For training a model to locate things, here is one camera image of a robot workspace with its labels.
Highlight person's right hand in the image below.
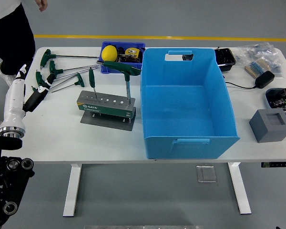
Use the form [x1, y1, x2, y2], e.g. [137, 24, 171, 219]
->
[34, 0, 48, 12]

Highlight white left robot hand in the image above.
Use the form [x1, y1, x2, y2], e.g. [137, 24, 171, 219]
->
[0, 62, 57, 131]

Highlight slim green T-handle wrench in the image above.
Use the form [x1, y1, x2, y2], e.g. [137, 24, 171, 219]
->
[88, 67, 97, 99]

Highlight green metal wrench stand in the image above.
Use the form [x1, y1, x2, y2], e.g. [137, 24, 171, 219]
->
[76, 90, 137, 132]

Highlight large green T-handle wrench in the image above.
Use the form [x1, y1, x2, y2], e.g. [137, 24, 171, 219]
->
[96, 60, 143, 106]

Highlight large light blue plastic box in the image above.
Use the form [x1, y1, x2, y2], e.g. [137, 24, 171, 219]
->
[140, 47, 241, 160]

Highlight person's white shoe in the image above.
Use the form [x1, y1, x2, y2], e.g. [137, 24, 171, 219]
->
[0, 62, 17, 87]

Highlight person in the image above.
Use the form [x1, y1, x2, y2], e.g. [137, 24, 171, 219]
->
[0, 0, 36, 77]

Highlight white table leg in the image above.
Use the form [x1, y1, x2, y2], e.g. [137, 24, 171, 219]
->
[227, 162, 252, 215]
[62, 164, 83, 218]

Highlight table height control panel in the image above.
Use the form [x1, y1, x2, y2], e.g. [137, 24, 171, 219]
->
[261, 161, 286, 168]

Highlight yellow foam ball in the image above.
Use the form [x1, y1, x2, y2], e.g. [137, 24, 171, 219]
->
[101, 45, 118, 62]

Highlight metal floor plate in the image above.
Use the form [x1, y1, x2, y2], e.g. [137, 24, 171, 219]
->
[196, 165, 217, 183]

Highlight small dark blue parts bin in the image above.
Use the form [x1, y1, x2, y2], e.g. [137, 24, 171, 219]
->
[98, 42, 146, 75]

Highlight grey foam block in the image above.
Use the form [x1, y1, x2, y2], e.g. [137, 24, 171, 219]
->
[249, 109, 286, 143]

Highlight yellow tape measure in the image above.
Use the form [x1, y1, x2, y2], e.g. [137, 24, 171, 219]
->
[125, 47, 140, 58]

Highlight assorted metal hardware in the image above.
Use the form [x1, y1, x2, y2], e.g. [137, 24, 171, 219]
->
[116, 53, 143, 64]

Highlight black power adapter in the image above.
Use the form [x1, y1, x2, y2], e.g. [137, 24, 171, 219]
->
[255, 70, 276, 89]

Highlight taped resistor bundle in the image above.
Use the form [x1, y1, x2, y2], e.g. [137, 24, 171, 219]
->
[244, 58, 271, 79]

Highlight black plastic tray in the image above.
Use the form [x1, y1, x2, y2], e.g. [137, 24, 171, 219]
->
[214, 47, 236, 73]

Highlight clear bags of components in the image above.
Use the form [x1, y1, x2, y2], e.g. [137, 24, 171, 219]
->
[235, 42, 285, 78]

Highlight green T-handle hex wrench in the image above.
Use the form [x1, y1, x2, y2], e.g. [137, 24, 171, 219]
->
[49, 60, 100, 75]
[35, 68, 93, 87]
[40, 49, 100, 68]
[31, 75, 78, 93]
[51, 73, 85, 94]

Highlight black adapter cable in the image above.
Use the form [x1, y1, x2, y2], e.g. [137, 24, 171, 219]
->
[223, 75, 258, 90]

